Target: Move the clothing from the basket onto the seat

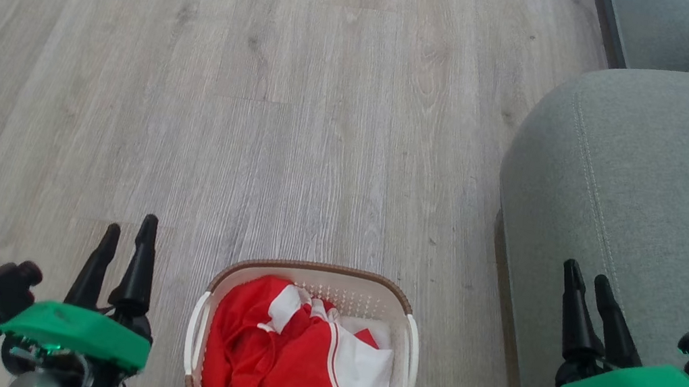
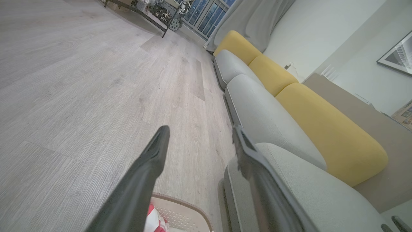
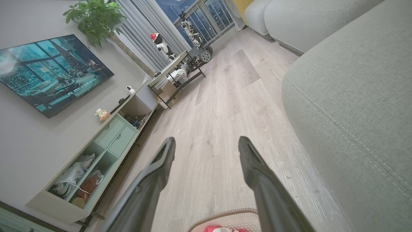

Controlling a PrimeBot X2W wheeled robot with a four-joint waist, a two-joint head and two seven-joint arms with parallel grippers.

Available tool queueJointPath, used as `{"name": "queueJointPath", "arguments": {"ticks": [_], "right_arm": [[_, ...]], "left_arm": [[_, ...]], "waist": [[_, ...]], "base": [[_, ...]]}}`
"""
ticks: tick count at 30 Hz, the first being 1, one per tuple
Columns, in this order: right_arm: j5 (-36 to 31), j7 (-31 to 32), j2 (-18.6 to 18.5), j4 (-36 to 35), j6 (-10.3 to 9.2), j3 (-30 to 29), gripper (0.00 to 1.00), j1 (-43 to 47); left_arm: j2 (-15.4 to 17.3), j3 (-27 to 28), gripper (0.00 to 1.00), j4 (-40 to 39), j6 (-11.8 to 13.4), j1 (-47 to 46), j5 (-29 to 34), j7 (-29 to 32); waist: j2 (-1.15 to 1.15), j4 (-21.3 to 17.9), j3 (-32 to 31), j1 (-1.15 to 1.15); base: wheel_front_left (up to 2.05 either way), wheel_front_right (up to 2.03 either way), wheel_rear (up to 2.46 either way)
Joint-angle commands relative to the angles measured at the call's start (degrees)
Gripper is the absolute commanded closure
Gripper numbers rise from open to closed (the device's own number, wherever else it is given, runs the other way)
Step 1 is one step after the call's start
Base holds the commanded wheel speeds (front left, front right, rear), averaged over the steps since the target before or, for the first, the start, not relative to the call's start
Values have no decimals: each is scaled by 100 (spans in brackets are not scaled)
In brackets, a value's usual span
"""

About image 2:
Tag grey perforated round disc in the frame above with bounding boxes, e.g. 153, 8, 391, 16
168, 18, 183, 32

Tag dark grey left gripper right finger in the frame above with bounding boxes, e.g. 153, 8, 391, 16
232, 126, 317, 232

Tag brown cabinet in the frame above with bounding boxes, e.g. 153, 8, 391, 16
303, 73, 412, 213

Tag red and white garment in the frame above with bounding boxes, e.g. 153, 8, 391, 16
145, 204, 170, 232

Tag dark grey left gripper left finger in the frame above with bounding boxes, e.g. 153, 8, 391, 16
85, 126, 170, 232

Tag white laundry basket brown rim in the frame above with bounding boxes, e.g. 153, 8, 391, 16
146, 193, 213, 232

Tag window with white frame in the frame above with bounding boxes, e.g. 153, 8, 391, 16
182, 0, 236, 40

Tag black metal frame table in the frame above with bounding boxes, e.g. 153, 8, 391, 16
104, 0, 181, 38

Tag yellow sofa back cushion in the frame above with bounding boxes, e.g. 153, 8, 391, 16
248, 54, 299, 97
213, 30, 263, 66
275, 82, 389, 187

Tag white ribbed object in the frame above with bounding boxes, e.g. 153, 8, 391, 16
321, 64, 339, 81

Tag black framed picture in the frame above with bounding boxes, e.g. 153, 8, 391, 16
377, 31, 412, 76

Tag grey sofa seat cushion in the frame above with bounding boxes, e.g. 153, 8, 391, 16
225, 74, 327, 171
214, 49, 265, 91
223, 143, 403, 232

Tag newspaper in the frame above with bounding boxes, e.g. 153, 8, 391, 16
391, 100, 412, 131

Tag grey curtain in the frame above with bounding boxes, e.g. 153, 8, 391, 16
203, 0, 295, 53

